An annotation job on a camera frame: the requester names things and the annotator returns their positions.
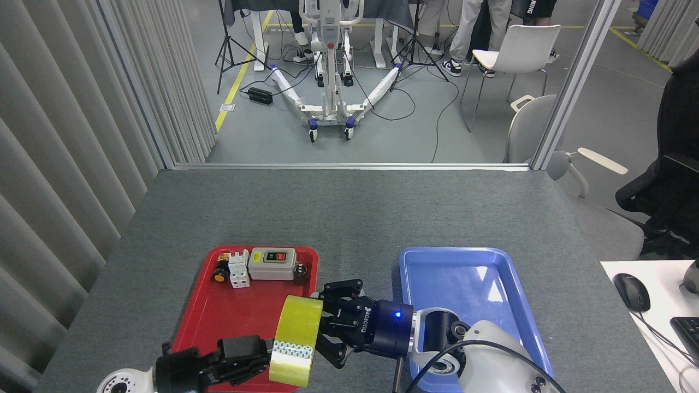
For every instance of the white power strip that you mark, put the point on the white power strip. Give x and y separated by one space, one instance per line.
302 57

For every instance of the black tripod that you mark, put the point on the black tripod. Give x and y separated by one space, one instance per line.
416 38
224 38

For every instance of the white wheeled stand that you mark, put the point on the white wheeled stand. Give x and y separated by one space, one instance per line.
330 82

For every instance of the blue storage bin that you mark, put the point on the blue storage bin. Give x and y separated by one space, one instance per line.
647 11

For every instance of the white floor label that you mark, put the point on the white floor label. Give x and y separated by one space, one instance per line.
226 107

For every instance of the small orange terminal block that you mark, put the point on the small orange terminal block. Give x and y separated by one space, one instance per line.
223 256

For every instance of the grey push button switch box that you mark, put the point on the grey push button switch box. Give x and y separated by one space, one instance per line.
272 268

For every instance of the grey rounded monitor base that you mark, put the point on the grey rounded monitor base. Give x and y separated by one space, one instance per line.
692 278

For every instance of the blue plastic tray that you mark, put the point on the blue plastic tray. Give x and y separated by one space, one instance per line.
469 278

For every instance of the black office chair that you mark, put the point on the black office chair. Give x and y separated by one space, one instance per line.
674 180

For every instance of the white plastic chair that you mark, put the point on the white plastic chair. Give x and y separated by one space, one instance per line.
519 49

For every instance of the person in black shirt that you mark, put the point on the person in black shirt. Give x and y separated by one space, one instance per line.
538 11

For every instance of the black computer mouse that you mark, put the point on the black computer mouse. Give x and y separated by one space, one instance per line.
632 292

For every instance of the person with white shoe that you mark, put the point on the person with white shoe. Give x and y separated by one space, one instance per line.
301 38

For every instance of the silver aluminium post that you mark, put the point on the silver aluminium post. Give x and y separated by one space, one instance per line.
579 71

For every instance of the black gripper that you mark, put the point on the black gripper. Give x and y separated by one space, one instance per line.
183 371
377 327

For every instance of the white desk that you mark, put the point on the white desk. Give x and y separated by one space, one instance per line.
666 295

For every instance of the white circuit breaker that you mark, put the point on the white circuit breaker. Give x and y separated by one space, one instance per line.
238 270

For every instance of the black keyboard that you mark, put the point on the black keyboard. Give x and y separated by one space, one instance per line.
688 335

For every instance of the person in light trousers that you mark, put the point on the person in light trousers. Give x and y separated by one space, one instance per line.
431 22

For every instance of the black yellow push button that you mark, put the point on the black yellow push button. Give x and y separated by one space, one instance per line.
220 275

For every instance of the black power adapter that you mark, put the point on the black power adapter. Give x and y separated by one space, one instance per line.
260 96

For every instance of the small black knob switch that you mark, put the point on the small black knob switch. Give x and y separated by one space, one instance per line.
301 270

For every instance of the red plastic tray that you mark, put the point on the red plastic tray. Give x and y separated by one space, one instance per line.
246 311

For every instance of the grey beige armchair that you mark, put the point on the grey beige armchair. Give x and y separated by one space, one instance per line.
532 131

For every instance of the person in grey trousers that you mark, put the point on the person in grey trousers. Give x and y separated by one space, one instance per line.
469 27

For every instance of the yellow tape roll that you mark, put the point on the yellow tape roll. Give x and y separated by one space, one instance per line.
295 338

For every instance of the silver aluminium rail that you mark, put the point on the silver aluminium rail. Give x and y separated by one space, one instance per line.
349 166

